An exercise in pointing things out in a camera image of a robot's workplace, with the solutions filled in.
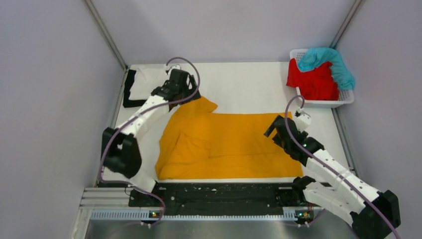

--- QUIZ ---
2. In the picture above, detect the yellow t shirt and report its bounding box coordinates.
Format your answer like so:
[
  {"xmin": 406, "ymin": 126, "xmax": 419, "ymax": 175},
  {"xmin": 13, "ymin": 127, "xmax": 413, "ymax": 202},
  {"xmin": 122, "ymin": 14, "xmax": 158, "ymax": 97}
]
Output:
[{"xmin": 155, "ymin": 97, "xmax": 303, "ymax": 180}]

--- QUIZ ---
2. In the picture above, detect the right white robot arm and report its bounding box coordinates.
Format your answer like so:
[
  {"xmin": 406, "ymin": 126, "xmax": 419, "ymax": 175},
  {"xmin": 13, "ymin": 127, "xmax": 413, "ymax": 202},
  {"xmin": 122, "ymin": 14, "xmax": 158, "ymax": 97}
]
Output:
[{"xmin": 264, "ymin": 115, "xmax": 401, "ymax": 239}]

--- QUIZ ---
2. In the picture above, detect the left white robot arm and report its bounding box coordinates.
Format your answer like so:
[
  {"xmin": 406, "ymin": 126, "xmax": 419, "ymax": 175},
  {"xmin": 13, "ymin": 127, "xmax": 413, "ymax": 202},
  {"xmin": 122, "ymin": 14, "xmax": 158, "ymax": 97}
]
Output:
[{"xmin": 99, "ymin": 69, "xmax": 201, "ymax": 206}]

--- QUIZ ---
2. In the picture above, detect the folded white t shirt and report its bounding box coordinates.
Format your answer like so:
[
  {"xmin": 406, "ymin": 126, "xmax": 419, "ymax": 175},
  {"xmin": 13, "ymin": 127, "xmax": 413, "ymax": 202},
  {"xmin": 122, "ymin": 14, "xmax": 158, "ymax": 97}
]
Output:
[{"xmin": 129, "ymin": 65, "xmax": 169, "ymax": 100}]

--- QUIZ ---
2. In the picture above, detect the folded black t shirt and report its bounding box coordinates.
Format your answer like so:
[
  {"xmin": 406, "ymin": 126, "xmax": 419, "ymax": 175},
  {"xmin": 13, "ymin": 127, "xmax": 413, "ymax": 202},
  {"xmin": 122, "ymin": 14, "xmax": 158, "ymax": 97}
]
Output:
[{"xmin": 122, "ymin": 70, "xmax": 149, "ymax": 108}]

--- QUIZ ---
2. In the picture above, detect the red t shirt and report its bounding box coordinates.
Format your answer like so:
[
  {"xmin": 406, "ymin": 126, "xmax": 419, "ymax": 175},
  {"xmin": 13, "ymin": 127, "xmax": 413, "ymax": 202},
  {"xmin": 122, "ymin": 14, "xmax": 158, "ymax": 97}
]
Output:
[{"xmin": 286, "ymin": 59, "xmax": 339, "ymax": 101}]

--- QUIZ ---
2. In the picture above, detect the teal t shirt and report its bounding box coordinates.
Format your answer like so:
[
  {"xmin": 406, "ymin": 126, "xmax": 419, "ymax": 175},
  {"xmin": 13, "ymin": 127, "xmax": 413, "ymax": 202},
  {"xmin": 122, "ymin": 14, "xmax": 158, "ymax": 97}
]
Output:
[{"xmin": 297, "ymin": 47, "xmax": 356, "ymax": 91}]

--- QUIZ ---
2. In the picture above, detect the white plastic basket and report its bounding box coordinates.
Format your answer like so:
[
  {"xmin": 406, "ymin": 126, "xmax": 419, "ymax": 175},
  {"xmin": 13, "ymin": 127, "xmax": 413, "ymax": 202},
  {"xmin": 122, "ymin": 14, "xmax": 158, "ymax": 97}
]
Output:
[{"xmin": 289, "ymin": 48, "xmax": 355, "ymax": 109}]

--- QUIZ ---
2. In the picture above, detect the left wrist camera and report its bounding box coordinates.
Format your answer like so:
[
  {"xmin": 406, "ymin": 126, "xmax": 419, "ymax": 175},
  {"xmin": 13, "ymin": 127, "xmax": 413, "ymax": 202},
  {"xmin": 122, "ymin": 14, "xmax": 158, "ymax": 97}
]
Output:
[{"xmin": 164, "ymin": 64, "xmax": 182, "ymax": 75}]

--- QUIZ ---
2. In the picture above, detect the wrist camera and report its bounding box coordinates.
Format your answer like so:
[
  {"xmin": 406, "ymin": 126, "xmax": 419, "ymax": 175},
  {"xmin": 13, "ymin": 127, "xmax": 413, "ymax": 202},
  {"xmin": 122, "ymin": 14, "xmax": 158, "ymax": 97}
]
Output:
[
  {"xmin": 293, "ymin": 109, "xmax": 312, "ymax": 132},
  {"xmin": 164, "ymin": 64, "xmax": 182, "ymax": 75}
]

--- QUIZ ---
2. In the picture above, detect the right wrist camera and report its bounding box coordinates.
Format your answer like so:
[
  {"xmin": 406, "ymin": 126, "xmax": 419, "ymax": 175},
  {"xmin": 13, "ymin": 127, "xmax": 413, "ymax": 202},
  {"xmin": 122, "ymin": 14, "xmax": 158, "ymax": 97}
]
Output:
[{"xmin": 293, "ymin": 109, "xmax": 312, "ymax": 132}]

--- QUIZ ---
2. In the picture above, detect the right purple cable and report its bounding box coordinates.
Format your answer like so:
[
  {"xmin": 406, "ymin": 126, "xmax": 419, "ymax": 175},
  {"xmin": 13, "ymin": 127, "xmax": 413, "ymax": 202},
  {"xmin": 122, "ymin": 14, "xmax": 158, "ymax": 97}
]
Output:
[{"xmin": 277, "ymin": 96, "xmax": 401, "ymax": 239}]

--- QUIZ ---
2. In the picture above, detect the purple cable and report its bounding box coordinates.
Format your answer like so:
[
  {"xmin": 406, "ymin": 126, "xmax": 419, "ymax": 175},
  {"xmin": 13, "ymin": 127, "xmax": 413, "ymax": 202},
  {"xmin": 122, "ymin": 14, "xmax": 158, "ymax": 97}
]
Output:
[
  {"xmin": 99, "ymin": 56, "xmax": 201, "ymax": 228},
  {"xmin": 277, "ymin": 96, "xmax": 401, "ymax": 239}
]

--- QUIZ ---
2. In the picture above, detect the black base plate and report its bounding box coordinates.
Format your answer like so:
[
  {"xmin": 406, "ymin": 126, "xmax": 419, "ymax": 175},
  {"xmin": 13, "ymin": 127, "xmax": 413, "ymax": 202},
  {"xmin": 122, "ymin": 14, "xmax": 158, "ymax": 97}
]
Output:
[{"xmin": 128, "ymin": 183, "xmax": 318, "ymax": 220}]

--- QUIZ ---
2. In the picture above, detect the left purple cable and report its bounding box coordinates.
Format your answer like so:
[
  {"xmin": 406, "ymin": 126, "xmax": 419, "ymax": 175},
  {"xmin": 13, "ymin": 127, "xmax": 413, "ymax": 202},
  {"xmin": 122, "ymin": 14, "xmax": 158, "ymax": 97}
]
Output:
[{"xmin": 99, "ymin": 56, "xmax": 201, "ymax": 228}]

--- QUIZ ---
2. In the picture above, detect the aluminium frame rail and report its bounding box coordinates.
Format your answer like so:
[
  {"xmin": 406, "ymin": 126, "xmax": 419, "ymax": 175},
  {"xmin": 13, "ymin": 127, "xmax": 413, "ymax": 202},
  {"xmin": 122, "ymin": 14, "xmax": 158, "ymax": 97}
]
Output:
[{"xmin": 72, "ymin": 184, "xmax": 357, "ymax": 239}]

